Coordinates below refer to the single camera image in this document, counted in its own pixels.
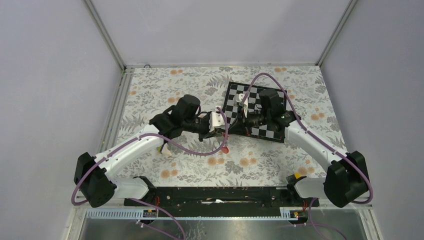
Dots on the floral patterned table mat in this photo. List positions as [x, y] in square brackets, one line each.
[249, 161]

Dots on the black white chessboard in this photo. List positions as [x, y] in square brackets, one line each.
[230, 107]

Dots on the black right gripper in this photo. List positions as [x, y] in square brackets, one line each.
[248, 123]

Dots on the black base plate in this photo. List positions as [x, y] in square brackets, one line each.
[233, 199]

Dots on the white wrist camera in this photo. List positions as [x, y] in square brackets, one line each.
[241, 100]
[216, 120]

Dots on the aluminium frame rail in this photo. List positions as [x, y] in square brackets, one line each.
[121, 87]

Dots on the key with red tag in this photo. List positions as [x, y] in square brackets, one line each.
[225, 150]

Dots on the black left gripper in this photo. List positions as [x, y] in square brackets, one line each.
[207, 133]

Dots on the white slotted cable duct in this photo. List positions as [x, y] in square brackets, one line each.
[278, 213]

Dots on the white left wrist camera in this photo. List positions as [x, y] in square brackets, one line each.
[216, 120]

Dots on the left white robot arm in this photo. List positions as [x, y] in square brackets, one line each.
[95, 176]

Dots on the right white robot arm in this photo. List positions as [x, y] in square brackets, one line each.
[346, 172]

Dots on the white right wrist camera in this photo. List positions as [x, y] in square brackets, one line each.
[241, 100]

